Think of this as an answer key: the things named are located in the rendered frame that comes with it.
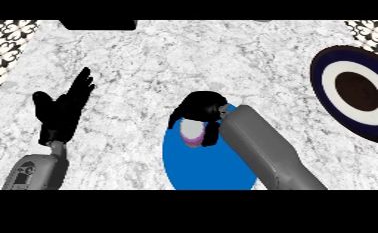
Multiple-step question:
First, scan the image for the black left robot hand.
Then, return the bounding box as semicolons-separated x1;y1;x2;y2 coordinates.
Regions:
31;66;96;147

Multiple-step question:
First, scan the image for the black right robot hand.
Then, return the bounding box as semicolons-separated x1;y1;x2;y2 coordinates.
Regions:
167;90;231;148

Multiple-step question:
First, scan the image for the pale can with pink rim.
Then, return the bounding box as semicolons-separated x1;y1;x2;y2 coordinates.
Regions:
179;118;207;148

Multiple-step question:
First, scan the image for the blue plate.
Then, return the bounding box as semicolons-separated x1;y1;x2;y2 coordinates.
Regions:
161;103;260;191

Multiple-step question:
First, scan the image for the navy white and brown plate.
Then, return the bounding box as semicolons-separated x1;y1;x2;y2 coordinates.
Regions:
309;45;378;143

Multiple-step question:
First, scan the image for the black appliance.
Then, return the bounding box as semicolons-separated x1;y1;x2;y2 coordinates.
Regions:
58;20;139;31

